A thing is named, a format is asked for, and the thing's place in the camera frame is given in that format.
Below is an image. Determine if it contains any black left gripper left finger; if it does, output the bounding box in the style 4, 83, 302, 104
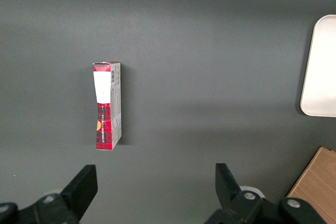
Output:
0, 164, 99, 224

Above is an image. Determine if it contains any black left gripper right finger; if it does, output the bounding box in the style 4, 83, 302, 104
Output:
204, 163, 329, 224

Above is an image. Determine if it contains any wooden drawer cabinet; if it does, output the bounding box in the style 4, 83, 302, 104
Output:
286, 146, 336, 224

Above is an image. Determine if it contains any red and grey carton box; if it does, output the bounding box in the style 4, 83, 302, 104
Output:
91, 61, 123, 152

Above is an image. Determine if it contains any beige plastic tray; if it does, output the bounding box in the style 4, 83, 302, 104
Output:
299, 14, 336, 118

